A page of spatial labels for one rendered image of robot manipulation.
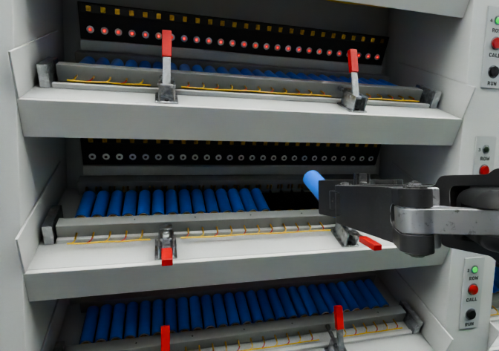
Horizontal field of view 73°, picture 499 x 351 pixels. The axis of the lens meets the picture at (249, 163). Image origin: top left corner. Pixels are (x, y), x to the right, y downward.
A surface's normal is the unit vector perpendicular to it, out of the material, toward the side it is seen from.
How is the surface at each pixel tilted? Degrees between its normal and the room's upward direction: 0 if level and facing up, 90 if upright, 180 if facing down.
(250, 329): 21
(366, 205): 91
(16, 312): 90
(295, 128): 111
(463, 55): 90
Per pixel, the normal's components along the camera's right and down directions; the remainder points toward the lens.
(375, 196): -1.00, 0.00
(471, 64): 0.26, 0.10
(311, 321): 0.12, -0.89
